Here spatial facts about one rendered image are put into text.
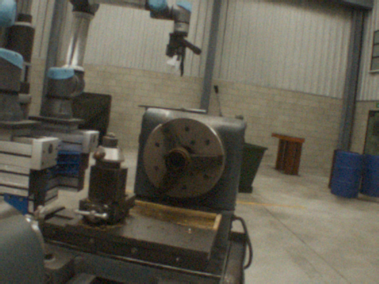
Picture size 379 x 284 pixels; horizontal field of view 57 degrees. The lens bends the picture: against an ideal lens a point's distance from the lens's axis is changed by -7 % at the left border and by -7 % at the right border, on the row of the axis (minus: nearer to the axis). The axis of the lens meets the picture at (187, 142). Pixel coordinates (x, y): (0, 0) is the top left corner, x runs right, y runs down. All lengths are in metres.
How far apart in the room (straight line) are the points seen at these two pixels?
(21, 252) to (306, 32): 12.68
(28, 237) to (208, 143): 1.10
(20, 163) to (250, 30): 11.31
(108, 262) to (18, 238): 0.51
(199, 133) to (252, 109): 10.55
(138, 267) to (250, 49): 11.49
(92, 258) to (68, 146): 0.88
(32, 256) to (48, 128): 1.37
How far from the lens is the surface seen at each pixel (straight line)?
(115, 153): 0.87
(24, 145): 1.20
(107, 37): 11.86
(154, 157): 1.45
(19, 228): 0.38
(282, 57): 12.42
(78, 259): 0.88
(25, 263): 0.37
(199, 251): 0.81
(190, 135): 1.42
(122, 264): 0.85
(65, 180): 1.70
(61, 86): 1.70
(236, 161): 1.57
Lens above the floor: 1.25
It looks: 5 degrees down
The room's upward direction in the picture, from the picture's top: 7 degrees clockwise
